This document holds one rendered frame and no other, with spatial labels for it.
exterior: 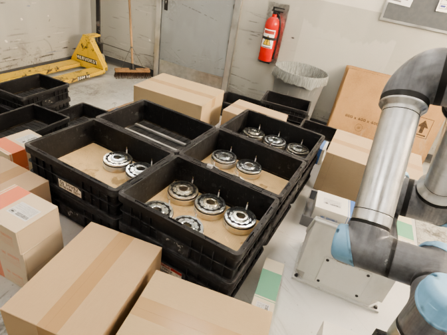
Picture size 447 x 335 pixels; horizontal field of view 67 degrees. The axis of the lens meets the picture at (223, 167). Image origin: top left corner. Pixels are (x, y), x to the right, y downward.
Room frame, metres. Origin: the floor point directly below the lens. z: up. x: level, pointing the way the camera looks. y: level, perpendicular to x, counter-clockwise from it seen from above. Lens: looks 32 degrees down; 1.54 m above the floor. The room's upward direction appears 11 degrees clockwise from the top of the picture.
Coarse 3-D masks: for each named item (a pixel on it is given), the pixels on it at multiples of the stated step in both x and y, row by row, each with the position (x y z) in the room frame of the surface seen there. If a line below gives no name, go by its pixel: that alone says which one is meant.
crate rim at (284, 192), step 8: (216, 128) 1.27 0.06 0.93; (208, 136) 1.19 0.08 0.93; (240, 136) 1.24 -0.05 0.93; (192, 144) 1.10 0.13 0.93; (256, 144) 1.20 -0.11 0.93; (184, 152) 1.03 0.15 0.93; (280, 152) 1.17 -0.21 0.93; (296, 160) 1.14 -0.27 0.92; (216, 168) 0.97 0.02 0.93; (304, 168) 1.11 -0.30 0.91; (232, 176) 0.93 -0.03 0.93; (296, 176) 1.01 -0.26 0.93; (248, 184) 0.91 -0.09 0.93; (272, 192) 0.89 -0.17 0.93; (280, 200) 0.87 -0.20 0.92
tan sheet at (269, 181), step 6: (210, 156) 1.21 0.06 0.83; (204, 162) 1.15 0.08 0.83; (210, 162) 1.16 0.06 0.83; (234, 168) 1.15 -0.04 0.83; (264, 174) 1.15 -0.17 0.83; (270, 174) 1.15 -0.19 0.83; (246, 180) 1.08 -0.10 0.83; (252, 180) 1.09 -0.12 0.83; (258, 180) 1.09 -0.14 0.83; (264, 180) 1.10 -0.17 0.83; (270, 180) 1.11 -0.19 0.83; (276, 180) 1.12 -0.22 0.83; (282, 180) 1.13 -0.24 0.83; (264, 186) 1.06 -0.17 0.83; (270, 186) 1.07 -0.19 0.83; (276, 186) 1.08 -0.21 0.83; (282, 186) 1.08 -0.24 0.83; (276, 192) 1.04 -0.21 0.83
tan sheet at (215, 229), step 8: (160, 192) 0.91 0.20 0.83; (152, 200) 0.86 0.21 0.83; (160, 200) 0.87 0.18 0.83; (168, 200) 0.87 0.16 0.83; (176, 208) 0.84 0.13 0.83; (184, 208) 0.85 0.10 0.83; (192, 208) 0.85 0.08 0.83; (176, 216) 0.80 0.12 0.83; (208, 224) 0.79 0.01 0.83; (216, 224) 0.80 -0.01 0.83; (256, 224) 0.83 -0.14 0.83; (208, 232) 0.76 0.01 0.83; (216, 232) 0.76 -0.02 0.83; (224, 232) 0.77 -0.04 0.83; (216, 240) 0.73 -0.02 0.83; (224, 240) 0.74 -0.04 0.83; (232, 240) 0.74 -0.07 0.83; (240, 240) 0.75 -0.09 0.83; (232, 248) 0.71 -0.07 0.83
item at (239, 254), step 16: (192, 160) 0.99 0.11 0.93; (144, 176) 0.84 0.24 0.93; (224, 176) 0.93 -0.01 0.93; (256, 192) 0.88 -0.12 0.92; (144, 208) 0.70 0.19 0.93; (272, 208) 0.80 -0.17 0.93; (176, 224) 0.66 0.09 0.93; (208, 240) 0.62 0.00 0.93; (224, 256) 0.60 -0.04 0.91; (240, 256) 0.59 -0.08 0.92
